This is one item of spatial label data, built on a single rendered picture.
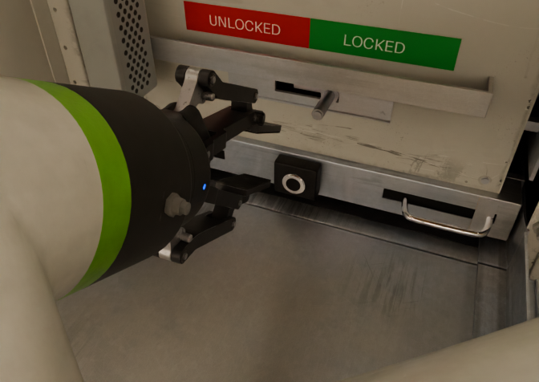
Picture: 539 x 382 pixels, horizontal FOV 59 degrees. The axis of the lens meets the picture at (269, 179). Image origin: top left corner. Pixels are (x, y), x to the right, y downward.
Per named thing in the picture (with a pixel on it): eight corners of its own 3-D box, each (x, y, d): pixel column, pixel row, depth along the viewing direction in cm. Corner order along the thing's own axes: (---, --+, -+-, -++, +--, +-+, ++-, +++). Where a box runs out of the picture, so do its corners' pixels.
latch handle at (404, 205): (491, 243, 55) (493, 238, 54) (396, 219, 58) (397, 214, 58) (492, 214, 59) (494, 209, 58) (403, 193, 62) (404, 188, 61)
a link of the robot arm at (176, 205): (132, 329, 20) (165, 106, 18) (-75, 253, 23) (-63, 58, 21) (199, 283, 25) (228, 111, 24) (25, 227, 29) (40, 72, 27)
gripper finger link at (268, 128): (224, 127, 41) (226, 118, 41) (252, 127, 48) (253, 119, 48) (257, 133, 41) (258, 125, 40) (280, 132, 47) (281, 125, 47)
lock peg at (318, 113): (326, 125, 54) (328, 95, 51) (306, 122, 54) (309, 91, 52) (340, 100, 58) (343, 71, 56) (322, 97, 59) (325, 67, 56)
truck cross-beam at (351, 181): (506, 241, 59) (522, 205, 55) (135, 149, 74) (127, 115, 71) (506, 216, 62) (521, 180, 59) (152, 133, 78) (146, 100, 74)
